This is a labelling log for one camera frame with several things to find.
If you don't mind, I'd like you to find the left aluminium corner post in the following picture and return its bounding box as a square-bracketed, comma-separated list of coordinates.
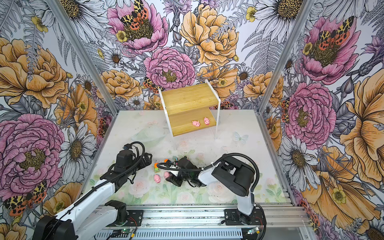
[47, 1, 119, 117]

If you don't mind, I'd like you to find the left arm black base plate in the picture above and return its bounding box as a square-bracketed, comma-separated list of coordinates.
[121, 210, 144, 227]

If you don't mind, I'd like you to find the white vented cable duct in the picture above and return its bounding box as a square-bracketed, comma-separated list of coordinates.
[91, 228, 243, 240]

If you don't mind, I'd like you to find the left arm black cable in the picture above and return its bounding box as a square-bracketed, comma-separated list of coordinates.
[47, 141, 146, 235]

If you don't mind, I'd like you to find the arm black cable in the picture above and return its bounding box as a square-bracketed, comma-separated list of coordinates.
[47, 141, 146, 235]
[156, 152, 261, 193]

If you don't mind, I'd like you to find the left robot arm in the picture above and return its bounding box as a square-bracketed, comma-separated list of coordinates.
[32, 150, 153, 240]

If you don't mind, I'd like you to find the aluminium front rail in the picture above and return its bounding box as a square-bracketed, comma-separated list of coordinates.
[89, 205, 311, 230]

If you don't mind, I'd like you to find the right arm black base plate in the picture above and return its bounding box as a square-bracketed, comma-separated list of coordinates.
[222, 207, 267, 226]

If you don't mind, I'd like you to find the green orange toy truck leftmost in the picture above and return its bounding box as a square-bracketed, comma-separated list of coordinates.
[154, 163, 160, 173]

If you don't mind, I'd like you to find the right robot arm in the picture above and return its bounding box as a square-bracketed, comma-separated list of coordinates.
[157, 153, 260, 216]

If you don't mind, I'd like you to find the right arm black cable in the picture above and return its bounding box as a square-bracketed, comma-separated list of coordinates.
[156, 152, 261, 193]

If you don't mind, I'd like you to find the aluminium corner post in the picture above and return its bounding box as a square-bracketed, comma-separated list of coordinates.
[258, 0, 315, 115]
[47, 1, 119, 117]

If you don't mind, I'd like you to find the right aluminium corner post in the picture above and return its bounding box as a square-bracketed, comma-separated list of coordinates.
[258, 0, 315, 115]

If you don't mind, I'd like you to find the two-tier bamboo white shelf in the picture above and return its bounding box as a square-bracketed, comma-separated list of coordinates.
[159, 80, 221, 150]

